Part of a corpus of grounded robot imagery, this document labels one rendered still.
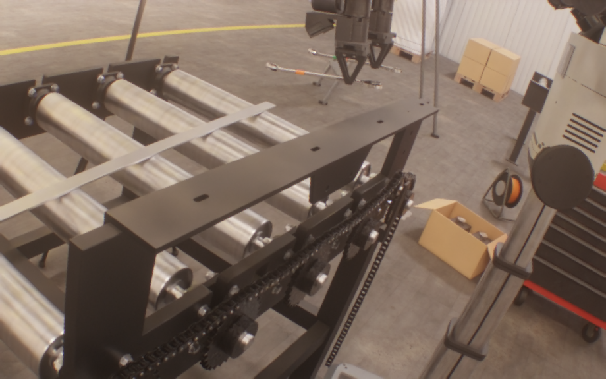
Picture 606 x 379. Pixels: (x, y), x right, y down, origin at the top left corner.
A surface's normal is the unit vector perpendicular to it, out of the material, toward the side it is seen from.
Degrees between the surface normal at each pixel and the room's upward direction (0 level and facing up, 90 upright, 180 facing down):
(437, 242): 90
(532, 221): 90
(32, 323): 31
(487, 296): 90
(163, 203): 0
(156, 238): 0
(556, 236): 90
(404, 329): 0
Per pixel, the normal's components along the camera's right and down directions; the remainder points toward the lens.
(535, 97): -0.44, 0.26
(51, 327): 0.21, -0.82
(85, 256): 0.82, 0.45
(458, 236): -0.67, 0.13
